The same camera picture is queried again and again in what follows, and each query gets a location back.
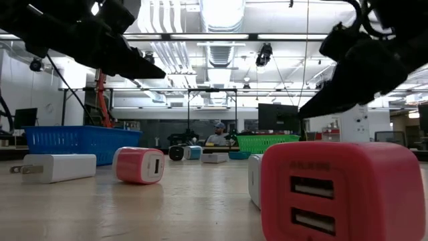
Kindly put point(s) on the blue plastic basket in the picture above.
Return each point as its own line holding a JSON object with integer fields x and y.
{"x": 83, "y": 144}

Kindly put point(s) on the black overhead camera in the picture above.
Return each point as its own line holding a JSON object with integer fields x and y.
{"x": 264, "y": 55}

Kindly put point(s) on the pink white charger cube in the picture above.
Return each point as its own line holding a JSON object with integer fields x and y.
{"x": 133, "y": 165}

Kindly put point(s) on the teal digital clock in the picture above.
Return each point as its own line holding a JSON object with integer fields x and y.
{"x": 239, "y": 155}

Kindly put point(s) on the green plastic basket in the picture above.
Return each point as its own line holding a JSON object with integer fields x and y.
{"x": 264, "y": 144}

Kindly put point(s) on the black white charger cube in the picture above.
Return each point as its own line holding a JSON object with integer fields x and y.
{"x": 176, "y": 153}

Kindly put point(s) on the black ceiling spotlight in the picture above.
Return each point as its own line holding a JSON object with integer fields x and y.
{"x": 36, "y": 64}
{"x": 150, "y": 57}

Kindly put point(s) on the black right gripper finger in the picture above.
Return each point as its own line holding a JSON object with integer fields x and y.
{"x": 317, "y": 107}
{"x": 349, "y": 87}

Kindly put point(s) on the red desk lamp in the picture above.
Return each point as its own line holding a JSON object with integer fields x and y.
{"x": 100, "y": 87}

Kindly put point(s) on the large red dual-port charger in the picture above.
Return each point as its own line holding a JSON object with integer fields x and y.
{"x": 368, "y": 187}

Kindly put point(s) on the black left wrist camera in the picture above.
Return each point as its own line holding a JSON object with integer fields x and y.
{"x": 115, "y": 16}

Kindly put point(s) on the black aluminium rig frame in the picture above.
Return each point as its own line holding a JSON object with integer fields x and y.
{"x": 253, "y": 37}

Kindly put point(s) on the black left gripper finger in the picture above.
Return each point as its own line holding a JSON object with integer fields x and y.
{"x": 125, "y": 65}
{"x": 150, "y": 72}

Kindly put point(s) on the white flat wall charger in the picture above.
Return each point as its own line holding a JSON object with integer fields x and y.
{"x": 63, "y": 167}

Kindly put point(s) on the white round column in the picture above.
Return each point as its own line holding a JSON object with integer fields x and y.
{"x": 354, "y": 127}

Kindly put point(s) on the red shelf cart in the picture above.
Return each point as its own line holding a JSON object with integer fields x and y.
{"x": 331, "y": 135}

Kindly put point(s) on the black background robot arm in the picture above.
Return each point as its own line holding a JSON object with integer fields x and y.
{"x": 182, "y": 137}

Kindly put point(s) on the blue white charger cube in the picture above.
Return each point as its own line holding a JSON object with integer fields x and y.
{"x": 194, "y": 152}

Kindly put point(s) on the black monitor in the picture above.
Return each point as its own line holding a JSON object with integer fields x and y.
{"x": 277, "y": 117}
{"x": 26, "y": 118}

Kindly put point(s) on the person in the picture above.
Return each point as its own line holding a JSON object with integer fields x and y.
{"x": 217, "y": 139}

